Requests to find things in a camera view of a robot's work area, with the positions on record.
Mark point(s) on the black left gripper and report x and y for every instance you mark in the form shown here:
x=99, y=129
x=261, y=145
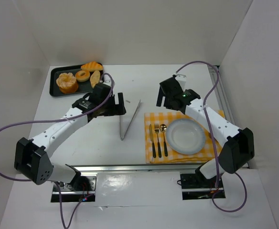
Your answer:
x=117, y=106

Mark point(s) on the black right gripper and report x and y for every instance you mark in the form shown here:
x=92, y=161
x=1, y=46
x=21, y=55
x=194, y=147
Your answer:
x=165, y=96

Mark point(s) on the striped triangular bread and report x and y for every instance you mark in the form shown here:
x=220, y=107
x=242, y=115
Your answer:
x=92, y=66

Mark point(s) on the silver metal tongs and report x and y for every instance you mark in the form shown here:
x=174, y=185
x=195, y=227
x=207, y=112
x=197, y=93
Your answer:
x=127, y=119

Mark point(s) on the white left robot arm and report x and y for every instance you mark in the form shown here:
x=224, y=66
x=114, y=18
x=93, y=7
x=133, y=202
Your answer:
x=32, y=156

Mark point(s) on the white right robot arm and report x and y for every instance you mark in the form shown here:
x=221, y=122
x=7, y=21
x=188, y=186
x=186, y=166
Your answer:
x=237, y=144

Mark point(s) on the oval bread roll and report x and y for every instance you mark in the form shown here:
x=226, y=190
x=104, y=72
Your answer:
x=95, y=78

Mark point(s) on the black baking tray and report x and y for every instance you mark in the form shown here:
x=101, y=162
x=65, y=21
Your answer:
x=54, y=91

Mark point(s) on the white round plate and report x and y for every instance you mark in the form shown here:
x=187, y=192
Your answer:
x=185, y=136

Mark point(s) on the round fluted orange cake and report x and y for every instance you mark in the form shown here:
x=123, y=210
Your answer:
x=67, y=83

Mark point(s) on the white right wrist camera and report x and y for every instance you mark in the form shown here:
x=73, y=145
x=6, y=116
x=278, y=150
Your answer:
x=181, y=80

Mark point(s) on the gold black handled spoon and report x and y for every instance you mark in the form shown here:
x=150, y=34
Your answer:
x=163, y=128

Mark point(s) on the black handled fork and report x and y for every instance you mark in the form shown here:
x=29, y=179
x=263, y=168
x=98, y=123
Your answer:
x=156, y=129

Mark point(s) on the black handled knife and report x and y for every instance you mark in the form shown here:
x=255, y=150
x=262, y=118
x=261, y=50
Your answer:
x=152, y=141

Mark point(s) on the ring donut bread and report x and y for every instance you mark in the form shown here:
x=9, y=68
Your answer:
x=82, y=75

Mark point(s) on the aluminium rail right side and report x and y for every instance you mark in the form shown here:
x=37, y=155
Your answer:
x=221, y=96

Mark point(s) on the aluminium rail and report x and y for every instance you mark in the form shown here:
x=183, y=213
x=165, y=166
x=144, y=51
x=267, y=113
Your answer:
x=221, y=96
x=137, y=168

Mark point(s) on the aluminium rail front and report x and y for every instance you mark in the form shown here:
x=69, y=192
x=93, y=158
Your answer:
x=137, y=168

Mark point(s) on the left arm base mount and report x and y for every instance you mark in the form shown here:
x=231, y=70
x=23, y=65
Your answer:
x=86, y=192

